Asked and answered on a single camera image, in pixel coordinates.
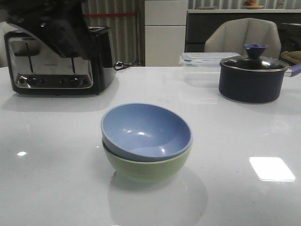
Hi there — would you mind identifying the blue bowl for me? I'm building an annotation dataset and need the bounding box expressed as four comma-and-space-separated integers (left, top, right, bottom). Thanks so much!
101, 103, 192, 162

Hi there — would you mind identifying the green bowl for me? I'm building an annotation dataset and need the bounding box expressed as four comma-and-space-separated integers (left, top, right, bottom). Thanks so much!
102, 142, 193, 183

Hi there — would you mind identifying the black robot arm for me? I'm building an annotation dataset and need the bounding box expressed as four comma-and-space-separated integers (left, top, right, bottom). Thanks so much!
0, 0, 94, 60

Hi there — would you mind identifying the clear plastic food container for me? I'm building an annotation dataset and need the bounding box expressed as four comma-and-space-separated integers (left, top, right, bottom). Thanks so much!
179, 52, 238, 88

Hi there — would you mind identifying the white refrigerator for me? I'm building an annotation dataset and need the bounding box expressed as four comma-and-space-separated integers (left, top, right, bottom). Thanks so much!
145, 0, 189, 66

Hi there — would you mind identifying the red barrier belt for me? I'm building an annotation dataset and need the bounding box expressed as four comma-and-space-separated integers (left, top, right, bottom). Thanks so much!
85, 12, 138, 18

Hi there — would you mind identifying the dark kitchen counter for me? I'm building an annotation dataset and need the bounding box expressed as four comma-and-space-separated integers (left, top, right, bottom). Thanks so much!
185, 9, 301, 52

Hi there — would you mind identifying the dark blue saucepan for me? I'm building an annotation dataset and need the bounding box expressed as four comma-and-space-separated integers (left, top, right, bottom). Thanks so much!
219, 64, 301, 104

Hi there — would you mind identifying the beige upholstered chair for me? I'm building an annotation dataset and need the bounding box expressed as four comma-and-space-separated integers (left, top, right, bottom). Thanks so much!
204, 18, 281, 59

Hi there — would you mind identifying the glass lid with blue knob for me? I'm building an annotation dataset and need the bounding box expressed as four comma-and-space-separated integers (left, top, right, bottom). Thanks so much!
220, 44, 289, 72

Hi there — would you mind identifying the black and chrome toaster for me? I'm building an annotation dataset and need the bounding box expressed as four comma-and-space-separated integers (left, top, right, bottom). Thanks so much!
4, 26, 116, 95

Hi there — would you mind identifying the fruit plate on counter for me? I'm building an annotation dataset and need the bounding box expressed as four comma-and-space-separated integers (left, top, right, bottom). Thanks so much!
243, 0, 264, 9

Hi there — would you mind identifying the tan cushion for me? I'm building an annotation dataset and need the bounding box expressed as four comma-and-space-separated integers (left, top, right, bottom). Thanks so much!
280, 50, 301, 65

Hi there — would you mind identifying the black toaster power cable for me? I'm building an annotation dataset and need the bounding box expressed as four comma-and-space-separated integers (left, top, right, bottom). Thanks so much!
113, 61, 136, 71

